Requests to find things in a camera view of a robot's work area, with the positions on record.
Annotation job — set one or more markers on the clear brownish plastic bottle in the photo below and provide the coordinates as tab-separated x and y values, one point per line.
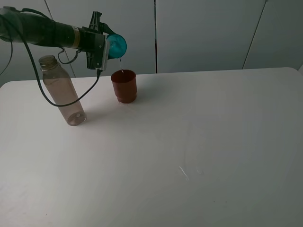
60	87

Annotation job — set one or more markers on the red plastic cup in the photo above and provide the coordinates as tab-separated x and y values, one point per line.
124	84

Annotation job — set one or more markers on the teal translucent plastic cup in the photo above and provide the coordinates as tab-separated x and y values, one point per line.
117	46

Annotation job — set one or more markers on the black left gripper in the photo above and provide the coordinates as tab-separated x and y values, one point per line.
87	37

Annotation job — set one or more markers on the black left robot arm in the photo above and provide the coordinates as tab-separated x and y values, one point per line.
36	28

